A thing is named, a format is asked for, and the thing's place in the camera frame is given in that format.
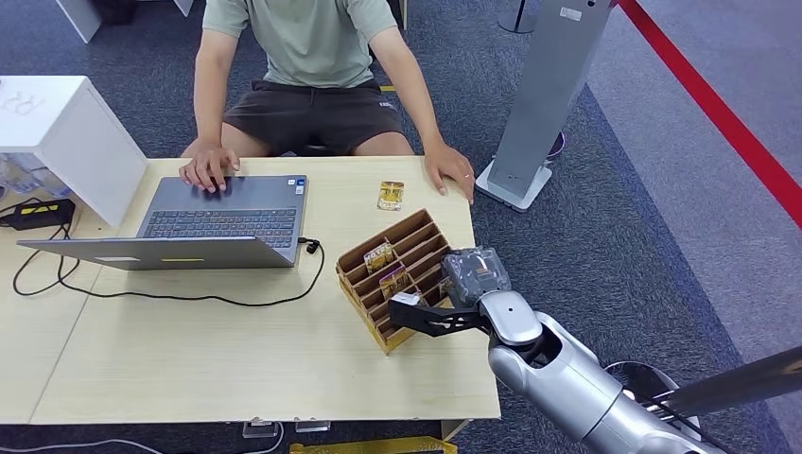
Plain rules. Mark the cardboard slotted card organizer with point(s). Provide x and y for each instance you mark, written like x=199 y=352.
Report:
x=401 y=247

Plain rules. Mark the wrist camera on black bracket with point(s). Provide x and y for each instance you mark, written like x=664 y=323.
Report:
x=432 y=316

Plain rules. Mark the chrome stanchion base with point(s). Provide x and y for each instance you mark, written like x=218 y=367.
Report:
x=651 y=382

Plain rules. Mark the yellow strip under table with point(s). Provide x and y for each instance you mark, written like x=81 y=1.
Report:
x=376 y=447

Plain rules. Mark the clear plastic container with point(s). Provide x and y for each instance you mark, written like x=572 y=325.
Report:
x=25 y=175

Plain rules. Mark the person's right hand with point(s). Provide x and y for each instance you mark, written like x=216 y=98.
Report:
x=207 y=166

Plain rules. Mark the person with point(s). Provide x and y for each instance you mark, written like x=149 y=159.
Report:
x=313 y=56

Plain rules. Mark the grey laptop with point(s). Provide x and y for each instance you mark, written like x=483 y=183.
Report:
x=219 y=207

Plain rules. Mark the person's right forearm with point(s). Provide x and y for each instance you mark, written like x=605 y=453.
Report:
x=210 y=105

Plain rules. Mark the grey round stanchion base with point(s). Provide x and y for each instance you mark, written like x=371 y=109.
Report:
x=519 y=15

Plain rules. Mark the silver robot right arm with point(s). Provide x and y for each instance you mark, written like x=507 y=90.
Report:
x=564 y=370

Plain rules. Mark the grey kiosk stand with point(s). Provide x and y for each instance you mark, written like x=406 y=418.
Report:
x=545 y=94

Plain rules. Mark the gold patterned card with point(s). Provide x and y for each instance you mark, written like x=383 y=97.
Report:
x=393 y=281
x=380 y=256
x=445 y=288
x=390 y=195

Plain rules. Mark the clear plastic table bracket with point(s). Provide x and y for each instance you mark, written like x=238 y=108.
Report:
x=260 y=429
x=312 y=427

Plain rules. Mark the black power adapter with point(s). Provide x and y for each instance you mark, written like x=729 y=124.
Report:
x=41 y=214

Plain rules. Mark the red floor tape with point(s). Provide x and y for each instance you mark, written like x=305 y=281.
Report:
x=708 y=106

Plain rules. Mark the white box cabinet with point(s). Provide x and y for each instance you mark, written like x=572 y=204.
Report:
x=69 y=131

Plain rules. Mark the person's left forearm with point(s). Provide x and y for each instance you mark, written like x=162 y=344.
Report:
x=416 y=105

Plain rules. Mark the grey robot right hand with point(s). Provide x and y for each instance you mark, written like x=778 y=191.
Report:
x=474 y=272

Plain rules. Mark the white furniture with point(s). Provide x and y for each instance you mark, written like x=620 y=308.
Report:
x=78 y=15

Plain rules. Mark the person's left hand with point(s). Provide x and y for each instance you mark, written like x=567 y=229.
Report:
x=448 y=167

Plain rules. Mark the dark metal stanchion pole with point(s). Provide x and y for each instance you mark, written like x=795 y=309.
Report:
x=733 y=383

